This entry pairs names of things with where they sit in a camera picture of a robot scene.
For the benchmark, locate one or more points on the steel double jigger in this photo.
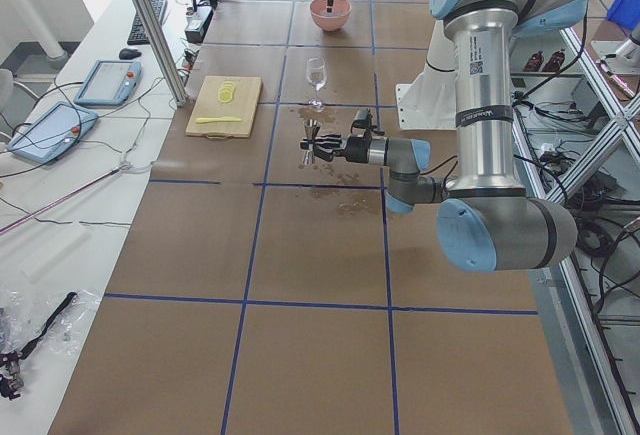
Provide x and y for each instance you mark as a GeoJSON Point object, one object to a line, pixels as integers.
{"type": "Point", "coordinates": [311, 128]}

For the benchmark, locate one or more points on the pile of ice cubes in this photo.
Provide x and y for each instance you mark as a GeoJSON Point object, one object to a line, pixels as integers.
{"type": "Point", "coordinates": [334, 15]}

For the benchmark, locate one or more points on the clear wine glass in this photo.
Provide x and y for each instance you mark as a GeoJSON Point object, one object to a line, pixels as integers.
{"type": "Point", "coordinates": [316, 76]}

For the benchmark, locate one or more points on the pink bowl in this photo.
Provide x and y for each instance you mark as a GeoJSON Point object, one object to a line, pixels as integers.
{"type": "Point", "coordinates": [317, 6]}

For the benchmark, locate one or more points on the bamboo cutting board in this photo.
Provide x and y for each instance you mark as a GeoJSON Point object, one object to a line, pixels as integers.
{"type": "Point", "coordinates": [244, 105]}

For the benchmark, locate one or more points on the yellow plastic knife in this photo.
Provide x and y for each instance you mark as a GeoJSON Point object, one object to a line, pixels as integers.
{"type": "Point", "coordinates": [223, 119]}

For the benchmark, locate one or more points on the black power box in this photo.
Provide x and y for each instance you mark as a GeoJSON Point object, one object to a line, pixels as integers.
{"type": "Point", "coordinates": [198, 22]}

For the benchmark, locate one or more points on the black computer mouse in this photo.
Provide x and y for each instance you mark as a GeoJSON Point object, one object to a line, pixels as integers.
{"type": "Point", "coordinates": [129, 54]}

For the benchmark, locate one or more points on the blue teach pendant far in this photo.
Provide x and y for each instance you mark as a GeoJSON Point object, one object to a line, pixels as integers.
{"type": "Point", "coordinates": [109, 83]}

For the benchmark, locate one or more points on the blue teach pendant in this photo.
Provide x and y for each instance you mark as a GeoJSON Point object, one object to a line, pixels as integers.
{"type": "Point", "coordinates": [109, 83]}
{"type": "Point", "coordinates": [53, 133]}

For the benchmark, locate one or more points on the blue teach pendant near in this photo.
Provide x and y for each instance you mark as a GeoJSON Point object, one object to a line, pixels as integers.
{"type": "Point", "coordinates": [53, 133]}

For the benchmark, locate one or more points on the blue storage bin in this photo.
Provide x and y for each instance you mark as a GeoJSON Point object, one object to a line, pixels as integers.
{"type": "Point", "coordinates": [624, 13]}

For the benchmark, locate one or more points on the clear plastic bag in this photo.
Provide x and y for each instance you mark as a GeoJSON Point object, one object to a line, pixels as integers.
{"type": "Point", "coordinates": [56, 322]}

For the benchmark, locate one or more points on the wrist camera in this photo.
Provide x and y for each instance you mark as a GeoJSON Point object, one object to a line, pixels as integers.
{"type": "Point", "coordinates": [363, 120]}

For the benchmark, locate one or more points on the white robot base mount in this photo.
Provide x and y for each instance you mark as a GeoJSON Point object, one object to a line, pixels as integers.
{"type": "Point", "coordinates": [428, 103]}

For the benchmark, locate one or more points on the aluminium frame post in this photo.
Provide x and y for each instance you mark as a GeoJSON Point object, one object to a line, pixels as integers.
{"type": "Point", "coordinates": [161, 50]}

